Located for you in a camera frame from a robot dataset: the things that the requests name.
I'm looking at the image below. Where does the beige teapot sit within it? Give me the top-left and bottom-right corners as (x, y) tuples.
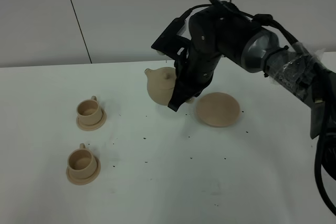
(144, 67), (195, 106)

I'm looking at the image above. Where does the beige teapot saucer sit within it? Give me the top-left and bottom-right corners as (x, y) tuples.
(196, 92), (240, 127)

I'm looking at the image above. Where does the beige cup saucer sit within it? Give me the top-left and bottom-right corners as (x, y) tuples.
(76, 109), (107, 131)
(66, 157), (101, 185)

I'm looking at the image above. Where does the near beige teacup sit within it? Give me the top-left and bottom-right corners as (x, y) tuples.
(67, 143), (98, 180)

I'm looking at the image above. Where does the near beige cup saucer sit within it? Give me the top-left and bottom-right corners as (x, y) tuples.
(66, 157), (101, 185)

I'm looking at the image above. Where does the far beige cup saucer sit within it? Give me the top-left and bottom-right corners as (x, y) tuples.
(76, 109), (107, 131)

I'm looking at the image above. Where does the beige teacup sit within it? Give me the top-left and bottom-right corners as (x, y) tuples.
(76, 96), (103, 126)
(67, 143), (98, 180)

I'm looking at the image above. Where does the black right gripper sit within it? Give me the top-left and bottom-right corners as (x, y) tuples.
(168, 44), (219, 111)

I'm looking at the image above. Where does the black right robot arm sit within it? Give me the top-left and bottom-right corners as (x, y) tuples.
(168, 0), (335, 212)

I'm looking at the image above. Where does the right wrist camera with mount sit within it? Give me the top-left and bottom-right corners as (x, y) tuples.
(151, 17), (190, 61)

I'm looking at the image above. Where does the far beige teacup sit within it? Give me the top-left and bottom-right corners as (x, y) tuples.
(76, 96), (103, 126)

